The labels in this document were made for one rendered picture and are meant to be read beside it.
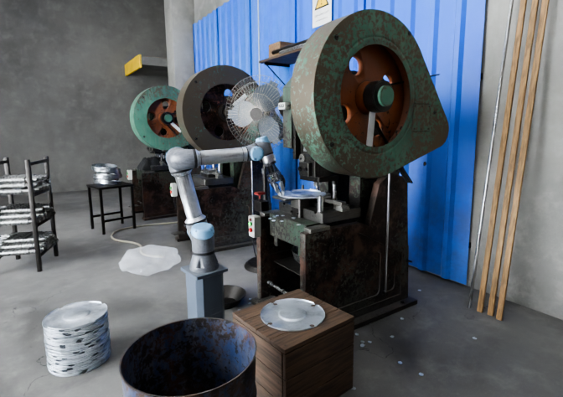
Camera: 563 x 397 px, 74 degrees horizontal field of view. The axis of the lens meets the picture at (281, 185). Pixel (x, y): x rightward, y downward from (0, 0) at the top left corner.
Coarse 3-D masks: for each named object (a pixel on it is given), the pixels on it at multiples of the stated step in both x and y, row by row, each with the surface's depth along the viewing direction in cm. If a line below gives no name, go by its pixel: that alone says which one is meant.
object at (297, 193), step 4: (288, 192) 234; (292, 192) 233; (296, 192) 230; (300, 192) 230; (304, 192) 229; (308, 192) 229; (312, 192) 233; (316, 192) 233; (320, 192) 233; (284, 196) 216; (288, 196) 219; (292, 196) 219; (296, 196) 219; (300, 196) 219; (304, 196) 218; (308, 196) 218; (312, 196) 218; (316, 196) 218
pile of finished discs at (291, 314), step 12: (288, 300) 180; (300, 300) 180; (264, 312) 168; (276, 312) 168; (288, 312) 167; (300, 312) 167; (312, 312) 168; (324, 312) 166; (276, 324) 158; (288, 324) 158; (300, 324) 158
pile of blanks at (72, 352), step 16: (48, 336) 180; (64, 336) 176; (80, 336) 179; (96, 336) 185; (48, 352) 181; (64, 352) 177; (80, 352) 180; (96, 352) 186; (48, 368) 184; (64, 368) 179; (80, 368) 181
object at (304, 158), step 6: (300, 156) 229; (306, 156) 226; (300, 162) 226; (306, 162) 221; (312, 162) 221; (300, 168) 225; (306, 168) 221; (312, 168) 221; (318, 168) 221; (324, 168) 224; (300, 174) 227; (306, 174) 222; (312, 174) 222; (318, 174) 222; (324, 174) 224; (330, 174) 227
